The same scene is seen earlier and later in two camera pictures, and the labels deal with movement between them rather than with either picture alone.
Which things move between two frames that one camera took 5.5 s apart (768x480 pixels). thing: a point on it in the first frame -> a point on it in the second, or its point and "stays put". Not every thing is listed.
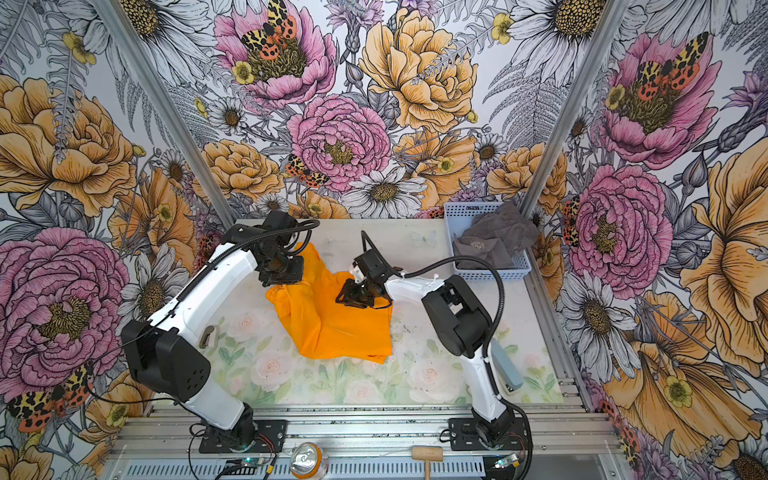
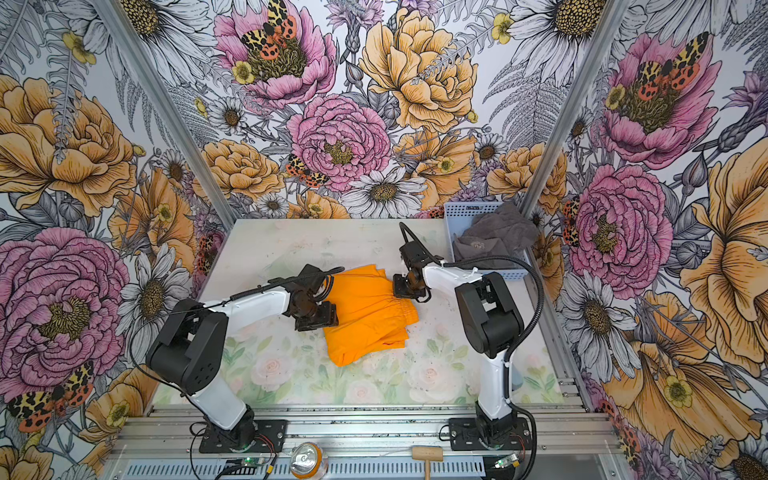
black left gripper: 292,277 -> 326,319
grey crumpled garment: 498,235 stays put
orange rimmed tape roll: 308,461 stays put
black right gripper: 349,296 -> 400,292
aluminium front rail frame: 567,443 stays put
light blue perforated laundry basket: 456,216 stays put
